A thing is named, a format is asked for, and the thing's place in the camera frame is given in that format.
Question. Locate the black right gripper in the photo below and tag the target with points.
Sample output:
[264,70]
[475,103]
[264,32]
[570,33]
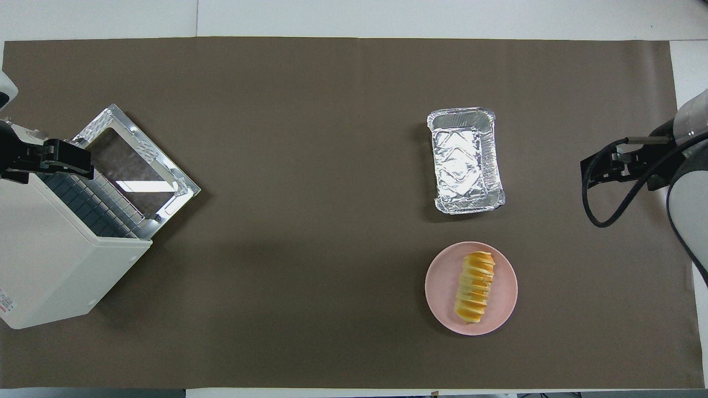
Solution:
[666,160]

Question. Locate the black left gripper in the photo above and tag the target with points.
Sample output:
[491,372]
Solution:
[66,157]

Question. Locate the aluminium foil tray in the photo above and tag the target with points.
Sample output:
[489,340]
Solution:
[464,160]

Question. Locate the golden ridged bread loaf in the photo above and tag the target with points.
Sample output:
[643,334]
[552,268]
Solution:
[474,287]

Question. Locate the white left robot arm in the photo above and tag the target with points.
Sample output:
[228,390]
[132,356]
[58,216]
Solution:
[6,88]

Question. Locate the glass oven door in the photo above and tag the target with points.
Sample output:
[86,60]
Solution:
[127,160]

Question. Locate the cream toaster oven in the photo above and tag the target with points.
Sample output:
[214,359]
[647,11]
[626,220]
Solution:
[50,249]

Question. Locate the brown table mat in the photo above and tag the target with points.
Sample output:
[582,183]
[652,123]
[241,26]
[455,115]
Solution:
[276,304]

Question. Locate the pink round plate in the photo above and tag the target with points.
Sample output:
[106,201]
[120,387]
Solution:
[442,287]

